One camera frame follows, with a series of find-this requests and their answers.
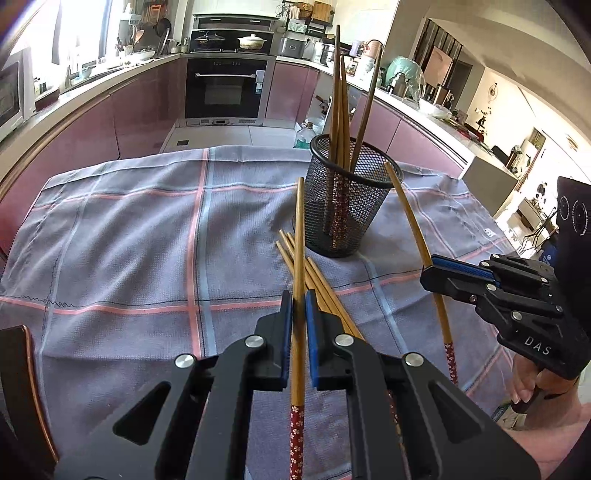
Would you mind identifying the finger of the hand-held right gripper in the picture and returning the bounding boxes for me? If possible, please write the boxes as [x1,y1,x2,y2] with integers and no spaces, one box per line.
[431,254,555,289]
[419,265,561,333]

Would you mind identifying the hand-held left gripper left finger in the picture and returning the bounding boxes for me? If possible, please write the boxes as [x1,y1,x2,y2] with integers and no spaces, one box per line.
[55,290,296,480]

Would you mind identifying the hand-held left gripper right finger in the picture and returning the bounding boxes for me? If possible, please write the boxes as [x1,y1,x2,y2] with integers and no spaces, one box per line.
[305,290,541,480]

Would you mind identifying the black mesh pen holder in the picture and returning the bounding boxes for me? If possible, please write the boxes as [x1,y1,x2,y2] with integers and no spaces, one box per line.
[302,134,404,258]

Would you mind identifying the person's right forearm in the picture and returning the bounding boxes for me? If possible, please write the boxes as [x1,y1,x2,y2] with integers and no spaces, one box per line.
[512,392,591,480]

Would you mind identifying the person's right hand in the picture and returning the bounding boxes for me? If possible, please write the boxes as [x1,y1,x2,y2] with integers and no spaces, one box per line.
[508,357,585,418]

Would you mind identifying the pink kitchen base cabinets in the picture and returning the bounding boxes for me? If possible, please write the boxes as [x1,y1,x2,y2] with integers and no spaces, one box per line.
[0,55,185,195]
[265,60,520,217]

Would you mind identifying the grey plaid tablecloth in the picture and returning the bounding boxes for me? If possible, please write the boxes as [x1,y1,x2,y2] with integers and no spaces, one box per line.
[0,145,522,480]

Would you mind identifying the green plastic bottle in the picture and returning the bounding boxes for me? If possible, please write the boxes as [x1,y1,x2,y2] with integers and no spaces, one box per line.
[293,119,324,149]

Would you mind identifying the green fan in plastic cover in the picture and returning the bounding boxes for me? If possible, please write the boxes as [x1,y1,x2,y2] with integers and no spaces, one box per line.
[385,55,426,100]

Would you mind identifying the black built-in oven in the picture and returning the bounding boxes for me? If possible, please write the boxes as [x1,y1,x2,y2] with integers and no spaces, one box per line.
[185,56,271,121]

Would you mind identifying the silver countertop appliance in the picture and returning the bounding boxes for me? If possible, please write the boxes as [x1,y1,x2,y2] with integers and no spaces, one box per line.
[279,37,308,60]

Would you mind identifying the dark brown wooden panel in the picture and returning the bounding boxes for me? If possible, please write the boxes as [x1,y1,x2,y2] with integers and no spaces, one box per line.
[0,324,58,480]

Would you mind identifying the black pot with glass lid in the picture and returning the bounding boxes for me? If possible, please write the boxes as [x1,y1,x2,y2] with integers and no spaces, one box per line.
[193,31,225,51]

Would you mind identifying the black range hood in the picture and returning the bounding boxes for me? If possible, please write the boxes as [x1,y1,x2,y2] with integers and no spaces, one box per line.
[191,14,278,33]

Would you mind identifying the dark red bowl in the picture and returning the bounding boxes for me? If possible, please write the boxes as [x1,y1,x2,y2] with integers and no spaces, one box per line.
[34,88,61,112]

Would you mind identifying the white microwave oven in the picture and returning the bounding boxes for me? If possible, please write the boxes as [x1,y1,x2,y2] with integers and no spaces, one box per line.
[0,48,38,139]

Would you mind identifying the kitchen window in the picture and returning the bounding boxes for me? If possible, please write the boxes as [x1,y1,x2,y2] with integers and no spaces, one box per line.
[9,0,116,61]

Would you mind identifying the framed wall painting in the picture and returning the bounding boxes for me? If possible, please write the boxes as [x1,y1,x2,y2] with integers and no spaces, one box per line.
[424,46,455,86]

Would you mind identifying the black wall rack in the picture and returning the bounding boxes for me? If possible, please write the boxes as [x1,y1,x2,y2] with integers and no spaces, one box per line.
[281,0,335,35]

